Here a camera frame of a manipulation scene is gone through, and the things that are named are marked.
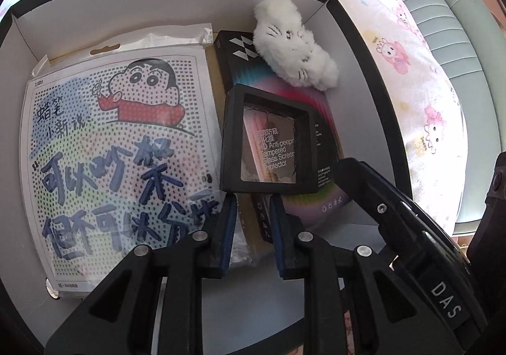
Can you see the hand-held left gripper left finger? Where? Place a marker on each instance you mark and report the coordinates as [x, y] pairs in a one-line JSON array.
[[227, 236]]

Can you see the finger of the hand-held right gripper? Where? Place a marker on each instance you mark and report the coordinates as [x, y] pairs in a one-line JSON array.
[[367, 196]]

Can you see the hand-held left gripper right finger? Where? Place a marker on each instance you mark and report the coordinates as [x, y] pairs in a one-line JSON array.
[[278, 236]]

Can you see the black display frame case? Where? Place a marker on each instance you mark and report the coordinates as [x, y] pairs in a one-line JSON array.
[[231, 141]]

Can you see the cartoon bead art packet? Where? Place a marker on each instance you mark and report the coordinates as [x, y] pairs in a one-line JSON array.
[[118, 141]]

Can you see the white plush cat toy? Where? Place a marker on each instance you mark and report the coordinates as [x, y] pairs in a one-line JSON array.
[[292, 50]]

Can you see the black screen protector box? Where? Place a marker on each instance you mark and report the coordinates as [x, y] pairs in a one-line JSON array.
[[231, 62]]

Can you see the white box with black rim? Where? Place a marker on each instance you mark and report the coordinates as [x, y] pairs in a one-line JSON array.
[[118, 3]]

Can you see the pink printed blanket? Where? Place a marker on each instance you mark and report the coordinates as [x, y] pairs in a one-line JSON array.
[[395, 42]]

